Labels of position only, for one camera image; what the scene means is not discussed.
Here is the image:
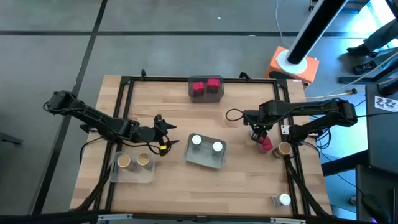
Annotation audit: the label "dark floor object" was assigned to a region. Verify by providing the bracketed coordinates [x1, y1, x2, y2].
[0, 132, 23, 146]

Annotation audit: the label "white-lid bagel seasoning jar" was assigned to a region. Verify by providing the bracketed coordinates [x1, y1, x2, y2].
[190, 134, 203, 152]
[211, 141, 224, 159]
[271, 193, 292, 208]

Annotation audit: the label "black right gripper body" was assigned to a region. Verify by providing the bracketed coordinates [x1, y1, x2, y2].
[248, 119, 271, 144]

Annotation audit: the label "brown-lid spice jar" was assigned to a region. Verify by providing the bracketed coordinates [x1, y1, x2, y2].
[272, 141, 292, 159]
[117, 153, 137, 172]
[136, 152, 154, 171]

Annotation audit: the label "black side desk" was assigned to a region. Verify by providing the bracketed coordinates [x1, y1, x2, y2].
[365, 83, 398, 175]

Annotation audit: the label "black desk crossbeam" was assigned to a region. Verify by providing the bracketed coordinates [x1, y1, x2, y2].
[320, 149, 369, 177]

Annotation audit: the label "yellow floor cable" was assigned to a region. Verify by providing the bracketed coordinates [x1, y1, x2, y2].
[306, 89, 358, 100]

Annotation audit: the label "tangled black cables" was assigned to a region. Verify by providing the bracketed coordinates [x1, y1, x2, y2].
[309, 124, 368, 150]

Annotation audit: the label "black computer mouse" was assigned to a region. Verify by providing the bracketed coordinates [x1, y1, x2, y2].
[362, 194, 391, 223]

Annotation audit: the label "black desk legs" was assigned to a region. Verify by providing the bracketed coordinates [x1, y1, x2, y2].
[338, 60, 398, 97]

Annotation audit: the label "white printed marker sheet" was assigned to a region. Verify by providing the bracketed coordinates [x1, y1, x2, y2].
[374, 95, 398, 113]

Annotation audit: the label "light grey plastic bin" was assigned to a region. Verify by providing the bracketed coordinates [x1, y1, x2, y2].
[185, 134, 228, 169]

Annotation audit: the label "white round disc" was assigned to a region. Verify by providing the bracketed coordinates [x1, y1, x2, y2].
[276, 49, 308, 75]

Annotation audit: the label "orange box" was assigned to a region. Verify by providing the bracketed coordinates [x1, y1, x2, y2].
[264, 45, 320, 90]

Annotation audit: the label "black low desk surface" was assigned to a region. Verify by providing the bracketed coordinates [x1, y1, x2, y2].
[356, 164, 398, 223]

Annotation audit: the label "black metal table frame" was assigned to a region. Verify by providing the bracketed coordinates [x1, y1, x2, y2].
[93, 75, 312, 217]

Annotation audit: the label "dark grey translucent bin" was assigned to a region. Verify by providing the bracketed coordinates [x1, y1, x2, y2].
[188, 75, 225, 104]

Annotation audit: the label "person's shoe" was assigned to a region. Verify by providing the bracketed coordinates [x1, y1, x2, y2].
[354, 60, 379, 75]

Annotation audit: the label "person's leg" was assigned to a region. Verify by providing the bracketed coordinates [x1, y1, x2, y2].
[346, 18, 398, 57]

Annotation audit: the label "silver frame bracket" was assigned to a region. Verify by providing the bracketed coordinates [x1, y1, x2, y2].
[269, 217, 307, 224]
[98, 213, 134, 222]

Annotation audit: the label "black cable bundle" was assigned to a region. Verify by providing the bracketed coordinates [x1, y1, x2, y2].
[284, 155, 332, 217]
[73, 164, 113, 212]

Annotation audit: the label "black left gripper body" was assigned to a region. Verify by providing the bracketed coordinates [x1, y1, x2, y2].
[134, 114, 171, 157]

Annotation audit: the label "clear plastic bin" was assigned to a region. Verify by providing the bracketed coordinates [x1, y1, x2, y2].
[109, 151, 156, 184]

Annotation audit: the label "black looped cable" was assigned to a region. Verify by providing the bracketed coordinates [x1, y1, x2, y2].
[225, 108, 245, 123]

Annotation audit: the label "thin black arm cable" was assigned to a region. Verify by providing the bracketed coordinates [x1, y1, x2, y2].
[79, 136, 103, 164]

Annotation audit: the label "red-lid smoked paprika tin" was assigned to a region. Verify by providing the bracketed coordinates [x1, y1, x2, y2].
[192, 81, 206, 97]
[256, 136, 274, 154]
[206, 78, 221, 94]

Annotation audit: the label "white floor cable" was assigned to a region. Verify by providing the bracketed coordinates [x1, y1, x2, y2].
[275, 0, 290, 47]

